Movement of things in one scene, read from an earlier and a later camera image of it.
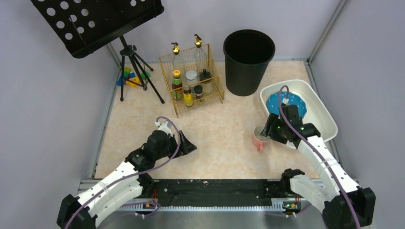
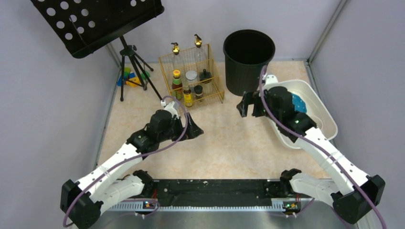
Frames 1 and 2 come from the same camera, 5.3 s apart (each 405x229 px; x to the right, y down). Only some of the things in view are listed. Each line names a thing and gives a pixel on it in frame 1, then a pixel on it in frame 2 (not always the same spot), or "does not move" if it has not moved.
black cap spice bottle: [198, 91] does not move
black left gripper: [178, 144] -> [186, 127]
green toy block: [143, 76] does not move
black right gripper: [272, 125] -> [253, 105]
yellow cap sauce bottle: [177, 87] does not move
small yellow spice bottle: [187, 98] does not move
